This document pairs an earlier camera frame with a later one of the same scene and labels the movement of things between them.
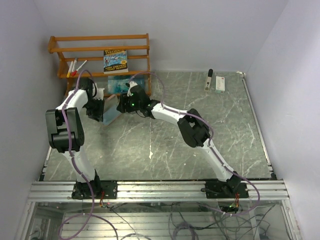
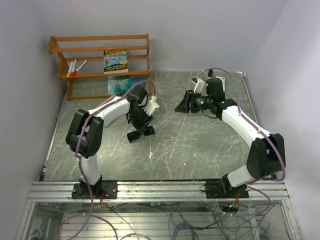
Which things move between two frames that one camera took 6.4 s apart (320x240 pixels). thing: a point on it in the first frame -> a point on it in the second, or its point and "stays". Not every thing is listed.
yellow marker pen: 70,69 stays
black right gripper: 123,107 -> 187,104
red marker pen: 74,72 stays
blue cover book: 116,84 stays
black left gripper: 98,114 -> 141,125
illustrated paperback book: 115,61 stays
